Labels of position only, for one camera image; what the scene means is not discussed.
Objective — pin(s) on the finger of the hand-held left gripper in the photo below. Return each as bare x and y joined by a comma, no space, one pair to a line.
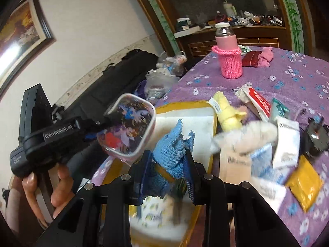
92,123

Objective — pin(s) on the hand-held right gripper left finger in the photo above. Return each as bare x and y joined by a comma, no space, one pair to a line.
142,177

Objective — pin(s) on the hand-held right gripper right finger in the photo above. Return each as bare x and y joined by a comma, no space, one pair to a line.
192,182

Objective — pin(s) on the clear cartoon print plastic container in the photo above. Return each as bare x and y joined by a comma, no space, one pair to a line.
128,128

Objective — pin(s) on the blue towel cloth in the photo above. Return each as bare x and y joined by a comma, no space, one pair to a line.
171,151

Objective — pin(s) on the yellow storage box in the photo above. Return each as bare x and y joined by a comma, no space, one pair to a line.
180,123

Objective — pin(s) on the teal packet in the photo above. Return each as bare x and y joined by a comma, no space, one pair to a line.
278,109

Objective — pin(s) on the person's left hand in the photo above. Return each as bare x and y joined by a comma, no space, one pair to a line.
61,193

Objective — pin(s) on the white yellow printed cloth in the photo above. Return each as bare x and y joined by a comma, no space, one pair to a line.
156,211

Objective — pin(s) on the black bag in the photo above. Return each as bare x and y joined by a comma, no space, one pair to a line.
108,82

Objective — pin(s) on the brown cardboard box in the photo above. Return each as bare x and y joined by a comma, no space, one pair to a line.
235,164

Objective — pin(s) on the white fluffy cloth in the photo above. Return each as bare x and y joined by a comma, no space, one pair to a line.
252,136

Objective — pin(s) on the flat white packet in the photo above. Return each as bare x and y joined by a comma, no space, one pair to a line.
270,194

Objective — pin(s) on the clear plastic bags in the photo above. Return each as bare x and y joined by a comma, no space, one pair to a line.
167,72

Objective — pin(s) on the tall white packet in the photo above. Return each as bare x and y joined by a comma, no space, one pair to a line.
286,144

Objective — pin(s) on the red and white packet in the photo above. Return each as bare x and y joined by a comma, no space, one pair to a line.
258,100

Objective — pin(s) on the mustard yellow packet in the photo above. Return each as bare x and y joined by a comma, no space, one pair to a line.
305,182

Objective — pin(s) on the black round device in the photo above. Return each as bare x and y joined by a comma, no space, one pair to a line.
314,137

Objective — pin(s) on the bottle in pink knitted cover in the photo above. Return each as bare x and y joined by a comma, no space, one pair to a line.
230,56

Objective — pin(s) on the stack of flat boxes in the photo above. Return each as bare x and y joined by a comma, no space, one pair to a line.
185,27

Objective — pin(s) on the dark red pouch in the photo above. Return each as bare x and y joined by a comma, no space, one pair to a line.
251,58

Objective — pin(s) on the purple floral blanket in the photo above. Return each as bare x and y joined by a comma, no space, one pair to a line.
282,77

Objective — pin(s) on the green and white face mask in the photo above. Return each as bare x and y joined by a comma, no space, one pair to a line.
245,49

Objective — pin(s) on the pink cloth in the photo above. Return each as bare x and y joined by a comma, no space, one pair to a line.
266,56

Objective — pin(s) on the wooden mirror cabinet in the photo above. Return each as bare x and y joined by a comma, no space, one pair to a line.
200,5

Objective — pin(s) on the pile of small shelf items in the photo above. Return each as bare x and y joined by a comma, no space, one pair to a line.
246,19

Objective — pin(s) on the white jug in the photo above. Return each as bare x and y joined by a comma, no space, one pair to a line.
229,7

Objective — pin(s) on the framed wall picture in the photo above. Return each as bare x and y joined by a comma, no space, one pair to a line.
23,33

